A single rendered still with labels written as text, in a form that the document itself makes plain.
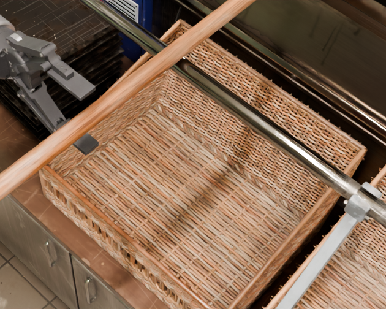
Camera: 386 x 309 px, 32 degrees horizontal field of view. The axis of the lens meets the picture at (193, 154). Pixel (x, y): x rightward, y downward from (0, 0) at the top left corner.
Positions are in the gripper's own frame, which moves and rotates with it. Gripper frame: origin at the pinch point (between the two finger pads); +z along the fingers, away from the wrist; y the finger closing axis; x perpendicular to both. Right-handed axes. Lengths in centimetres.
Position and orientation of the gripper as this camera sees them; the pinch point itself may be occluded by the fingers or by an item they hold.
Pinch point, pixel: (85, 119)
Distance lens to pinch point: 102.9
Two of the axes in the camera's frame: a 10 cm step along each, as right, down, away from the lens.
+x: -6.6, 5.9, -4.7
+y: -0.8, 5.7, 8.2
